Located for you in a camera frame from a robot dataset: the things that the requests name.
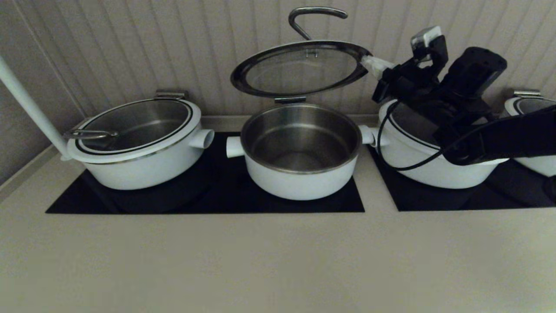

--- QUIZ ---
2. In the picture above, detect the glass lid with chrome handle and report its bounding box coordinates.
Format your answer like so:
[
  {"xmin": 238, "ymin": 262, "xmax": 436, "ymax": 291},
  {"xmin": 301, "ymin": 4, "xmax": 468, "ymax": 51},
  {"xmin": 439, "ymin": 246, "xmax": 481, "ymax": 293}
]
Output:
[
  {"xmin": 230, "ymin": 7, "xmax": 373, "ymax": 99},
  {"xmin": 378, "ymin": 99, "xmax": 509, "ymax": 166},
  {"xmin": 64, "ymin": 99, "xmax": 202, "ymax": 165},
  {"xmin": 504, "ymin": 98, "xmax": 556, "ymax": 118}
]

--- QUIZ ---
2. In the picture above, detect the black glass induction cooktop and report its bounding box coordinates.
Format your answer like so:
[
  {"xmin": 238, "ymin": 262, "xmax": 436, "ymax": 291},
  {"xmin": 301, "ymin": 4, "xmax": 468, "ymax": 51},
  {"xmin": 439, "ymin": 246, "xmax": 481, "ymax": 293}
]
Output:
[
  {"xmin": 368, "ymin": 148, "xmax": 556, "ymax": 212},
  {"xmin": 46, "ymin": 133, "xmax": 365, "ymax": 214}
]

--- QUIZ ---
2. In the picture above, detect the white round pole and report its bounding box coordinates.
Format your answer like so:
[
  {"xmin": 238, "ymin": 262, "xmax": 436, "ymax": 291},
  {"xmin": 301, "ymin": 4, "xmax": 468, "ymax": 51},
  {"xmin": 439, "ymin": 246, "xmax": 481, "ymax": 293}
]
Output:
[{"xmin": 0, "ymin": 54, "xmax": 73, "ymax": 162}]

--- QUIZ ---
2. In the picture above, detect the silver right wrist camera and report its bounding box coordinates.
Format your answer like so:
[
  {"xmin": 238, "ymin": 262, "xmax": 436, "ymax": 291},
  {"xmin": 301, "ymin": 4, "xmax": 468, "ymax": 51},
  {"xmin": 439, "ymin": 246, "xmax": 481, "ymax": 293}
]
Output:
[{"xmin": 410, "ymin": 26, "xmax": 449, "ymax": 63}]

